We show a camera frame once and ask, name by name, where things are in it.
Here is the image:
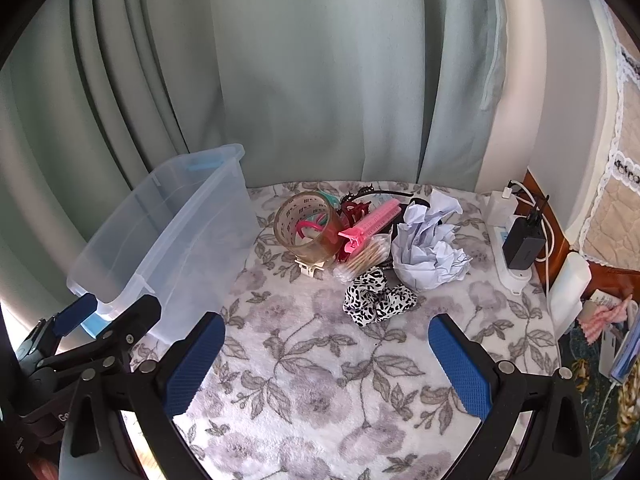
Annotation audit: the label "brown wooden bed frame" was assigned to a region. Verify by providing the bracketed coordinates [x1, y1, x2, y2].
[522, 167, 640, 301]

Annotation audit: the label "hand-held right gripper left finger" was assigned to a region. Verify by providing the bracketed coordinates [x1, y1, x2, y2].
[60, 311, 227, 480]

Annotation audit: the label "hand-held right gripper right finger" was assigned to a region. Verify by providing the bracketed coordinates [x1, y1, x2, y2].
[428, 313, 593, 480]

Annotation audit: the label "pink cloth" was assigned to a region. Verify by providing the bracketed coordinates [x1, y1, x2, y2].
[580, 297, 638, 343]

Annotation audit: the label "dark floral cloth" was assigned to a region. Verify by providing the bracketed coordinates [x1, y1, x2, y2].
[557, 330, 640, 476]

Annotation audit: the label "beige hair claw clip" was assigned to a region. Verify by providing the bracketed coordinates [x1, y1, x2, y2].
[294, 255, 333, 279]

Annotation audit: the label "white cable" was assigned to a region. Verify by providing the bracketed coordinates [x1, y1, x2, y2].
[507, 180, 558, 306]

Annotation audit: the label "teal coil hair ties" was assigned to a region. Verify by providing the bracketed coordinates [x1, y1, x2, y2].
[302, 191, 342, 228]

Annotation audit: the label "white paper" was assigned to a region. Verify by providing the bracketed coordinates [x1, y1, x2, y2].
[391, 187, 473, 292]

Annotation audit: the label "pink coil hair tie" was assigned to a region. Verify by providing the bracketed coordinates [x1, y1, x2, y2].
[297, 217, 326, 241]

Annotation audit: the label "leopard print scrunchie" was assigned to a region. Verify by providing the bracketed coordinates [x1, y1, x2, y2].
[341, 267, 419, 328]

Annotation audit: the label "clear plastic storage bin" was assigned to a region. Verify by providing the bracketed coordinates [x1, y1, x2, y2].
[66, 144, 261, 346]

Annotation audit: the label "lace quilted bed cover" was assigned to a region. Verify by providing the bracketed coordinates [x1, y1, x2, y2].
[575, 10, 640, 266]

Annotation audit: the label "black charger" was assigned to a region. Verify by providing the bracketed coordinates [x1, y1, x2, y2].
[501, 217, 548, 271]

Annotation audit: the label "cotton swab pack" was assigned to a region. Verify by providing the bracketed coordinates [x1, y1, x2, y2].
[332, 234, 392, 281]

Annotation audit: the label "pale green curtain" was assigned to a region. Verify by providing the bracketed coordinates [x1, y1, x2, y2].
[0, 0, 511, 311]

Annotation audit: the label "red hair claw clip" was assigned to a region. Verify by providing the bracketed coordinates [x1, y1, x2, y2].
[335, 201, 373, 264]

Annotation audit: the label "white power strip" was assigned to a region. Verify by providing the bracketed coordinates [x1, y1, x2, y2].
[487, 222, 538, 296]

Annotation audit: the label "white charger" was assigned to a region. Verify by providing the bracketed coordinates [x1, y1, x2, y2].
[487, 187, 516, 228]

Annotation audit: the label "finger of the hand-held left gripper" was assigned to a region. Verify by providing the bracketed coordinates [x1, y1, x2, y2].
[15, 292, 99, 367]
[40, 295, 162, 388]

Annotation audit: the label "pink hair roller clip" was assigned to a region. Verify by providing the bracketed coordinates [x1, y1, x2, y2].
[337, 199, 402, 256]

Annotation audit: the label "white plastic container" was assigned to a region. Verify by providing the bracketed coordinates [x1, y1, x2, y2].
[547, 252, 593, 336]

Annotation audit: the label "clear packing tape roll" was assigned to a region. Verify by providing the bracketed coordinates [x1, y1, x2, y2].
[273, 191, 346, 263]

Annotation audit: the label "black headband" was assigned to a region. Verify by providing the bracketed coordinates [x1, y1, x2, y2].
[341, 183, 436, 206]

